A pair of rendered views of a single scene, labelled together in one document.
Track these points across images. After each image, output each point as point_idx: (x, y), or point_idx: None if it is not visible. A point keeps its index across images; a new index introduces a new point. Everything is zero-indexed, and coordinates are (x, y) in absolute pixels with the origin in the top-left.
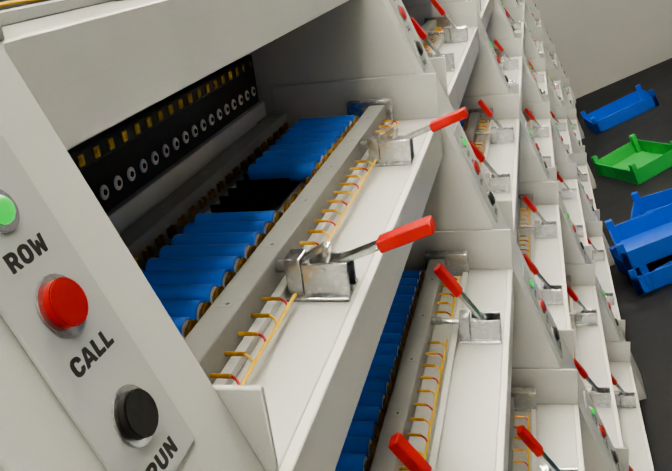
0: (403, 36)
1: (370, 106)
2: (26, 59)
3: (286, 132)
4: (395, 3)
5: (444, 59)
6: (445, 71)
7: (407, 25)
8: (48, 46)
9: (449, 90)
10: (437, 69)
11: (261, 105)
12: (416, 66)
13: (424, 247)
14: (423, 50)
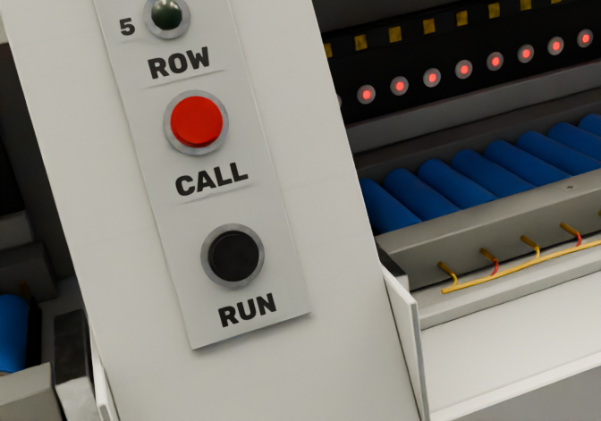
0: (101, 219)
1: (39, 367)
2: None
3: (36, 298)
4: (167, 85)
5: (409, 310)
6: (413, 349)
7: (213, 168)
8: None
9: (529, 384)
10: (400, 325)
11: (3, 224)
12: (110, 336)
13: None
14: (249, 270)
